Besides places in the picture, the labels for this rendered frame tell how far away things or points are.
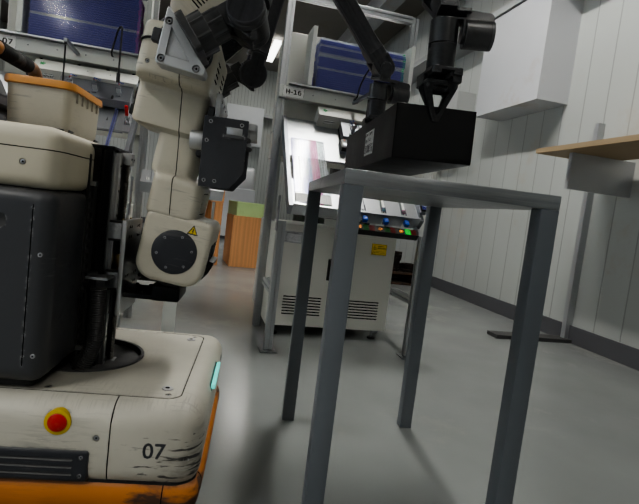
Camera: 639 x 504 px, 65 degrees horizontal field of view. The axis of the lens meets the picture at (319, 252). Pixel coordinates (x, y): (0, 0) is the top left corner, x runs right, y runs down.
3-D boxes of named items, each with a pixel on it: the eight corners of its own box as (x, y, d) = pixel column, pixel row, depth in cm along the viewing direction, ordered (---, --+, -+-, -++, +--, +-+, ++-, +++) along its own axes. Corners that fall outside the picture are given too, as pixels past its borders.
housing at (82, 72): (138, 107, 265) (137, 84, 255) (36, 91, 253) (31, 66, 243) (140, 99, 270) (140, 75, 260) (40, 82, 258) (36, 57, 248)
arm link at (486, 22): (433, 5, 108) (442, -22, 100) (486, 9, 108) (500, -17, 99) (429, 57, 107) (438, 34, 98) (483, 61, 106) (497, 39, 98)
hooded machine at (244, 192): (216, 235, 943) (223, 165, 932) (248, 238, 957) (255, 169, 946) (217, 238, 877) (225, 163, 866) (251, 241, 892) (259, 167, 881)
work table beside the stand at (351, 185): (297, 558, 103) (345, 167, 96) (281, 415, 172) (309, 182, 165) (502, 564, 108) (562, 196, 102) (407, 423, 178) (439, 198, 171)
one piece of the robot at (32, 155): (-105, 438, 98) (-82, 0, 91) (23, 354, 152) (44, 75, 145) (74, 448, 102) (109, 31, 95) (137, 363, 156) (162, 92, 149)
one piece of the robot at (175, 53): (153, 61, 100) (167, 5, 99) (158, 68, 105) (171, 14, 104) (203, 76, 101) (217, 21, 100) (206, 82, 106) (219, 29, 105)
